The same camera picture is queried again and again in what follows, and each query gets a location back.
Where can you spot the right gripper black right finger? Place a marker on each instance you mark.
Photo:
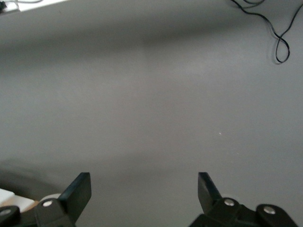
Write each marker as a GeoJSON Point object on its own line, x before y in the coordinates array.
{"type": "Point", "coordinates": [208, 196]}

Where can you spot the dark grey table mat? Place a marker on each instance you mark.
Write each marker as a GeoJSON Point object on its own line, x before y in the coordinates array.
{"type": "Point", "coordinates": [151, 106]}

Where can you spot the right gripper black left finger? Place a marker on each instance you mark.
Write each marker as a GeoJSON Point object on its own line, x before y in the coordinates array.
{"type": "Point", "coordinates": [75, 196]}

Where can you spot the white-fronted wooden drawer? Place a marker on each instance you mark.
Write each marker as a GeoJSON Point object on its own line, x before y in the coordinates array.
{"type": "Point", "coordinates": [7, 195]}

